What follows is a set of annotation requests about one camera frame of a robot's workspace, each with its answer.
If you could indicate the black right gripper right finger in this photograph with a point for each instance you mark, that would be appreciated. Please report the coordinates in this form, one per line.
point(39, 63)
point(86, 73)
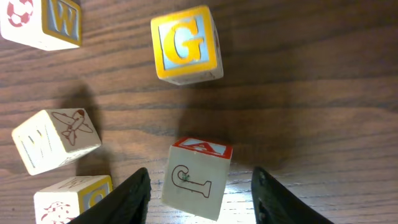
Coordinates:
point(275, 204)

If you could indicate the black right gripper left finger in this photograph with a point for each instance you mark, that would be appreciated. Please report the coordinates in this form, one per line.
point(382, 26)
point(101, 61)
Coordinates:
point(126, 204)

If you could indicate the white block cane picture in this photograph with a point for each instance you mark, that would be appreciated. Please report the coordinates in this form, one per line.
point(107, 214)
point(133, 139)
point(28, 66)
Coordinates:
point(196, 175)

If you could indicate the white block airplane picture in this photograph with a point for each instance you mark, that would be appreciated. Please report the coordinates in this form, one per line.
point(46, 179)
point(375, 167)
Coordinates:
point(54, 138)

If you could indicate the wooden block yellow trim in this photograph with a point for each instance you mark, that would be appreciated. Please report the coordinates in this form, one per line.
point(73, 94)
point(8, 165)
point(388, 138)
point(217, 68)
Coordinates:
point(62, 202)

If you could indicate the yellow letter G block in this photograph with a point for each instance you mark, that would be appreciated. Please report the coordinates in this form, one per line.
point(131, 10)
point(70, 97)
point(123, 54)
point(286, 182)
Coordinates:
point(186, 46)

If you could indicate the yellow letter W block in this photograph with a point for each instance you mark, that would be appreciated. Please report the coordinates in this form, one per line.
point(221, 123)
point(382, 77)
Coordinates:
point(43, 24)

